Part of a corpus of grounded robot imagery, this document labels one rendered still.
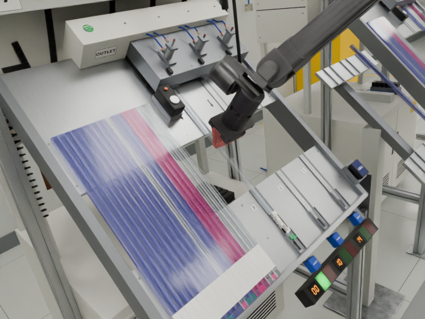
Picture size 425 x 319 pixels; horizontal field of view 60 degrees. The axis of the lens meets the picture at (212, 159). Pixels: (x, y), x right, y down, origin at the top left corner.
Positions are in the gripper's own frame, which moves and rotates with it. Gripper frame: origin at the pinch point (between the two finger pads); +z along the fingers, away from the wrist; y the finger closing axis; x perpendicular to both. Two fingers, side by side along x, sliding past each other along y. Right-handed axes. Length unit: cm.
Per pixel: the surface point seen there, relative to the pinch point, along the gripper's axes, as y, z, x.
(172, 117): 6.8, -1.2, -11.2
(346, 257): -10.7, 3.0, 41.6
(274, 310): -24, 67, 51
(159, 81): 5.6, -4.8, -19.6
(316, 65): -296, 135, -71
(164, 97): 7.0, -3.9, -15.5
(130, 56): 5.5, -2.4, -31.3
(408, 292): -75, 54, 84
